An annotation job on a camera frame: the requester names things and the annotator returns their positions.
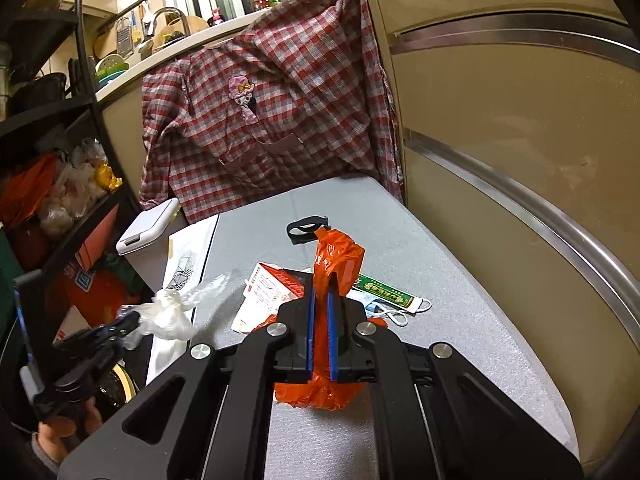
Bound orange plastic bag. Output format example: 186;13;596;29
243;217;374;411

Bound blue face mask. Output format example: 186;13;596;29
347;289;433;327

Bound clear plastic bag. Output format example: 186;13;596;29
116;274;231;350

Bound yellow rim trash bucket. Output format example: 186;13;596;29
99;363;138;410

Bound white small trash bin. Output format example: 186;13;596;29
116;197;186;292

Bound person's left hand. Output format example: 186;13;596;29
32;398;103;472

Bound white rice sack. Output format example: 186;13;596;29
53;306;90;344

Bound white red medicine box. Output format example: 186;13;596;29
231;262;310;334

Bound green toothpaste tube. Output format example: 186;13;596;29
354;274;416;309

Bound red blue package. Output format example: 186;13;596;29
46;262;138;326

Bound black shelf rack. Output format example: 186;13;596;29
0;0;141;340

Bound white plastic bags on shelf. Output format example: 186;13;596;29
38;138;107;238

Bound orange bag on shelf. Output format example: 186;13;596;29
1;153;58;230

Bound yellow plastic bag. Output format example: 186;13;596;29
93;162;122;193

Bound red plaid shirt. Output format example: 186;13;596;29
139;0;404;223

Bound black strap loop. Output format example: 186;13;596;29
285;214;331;247

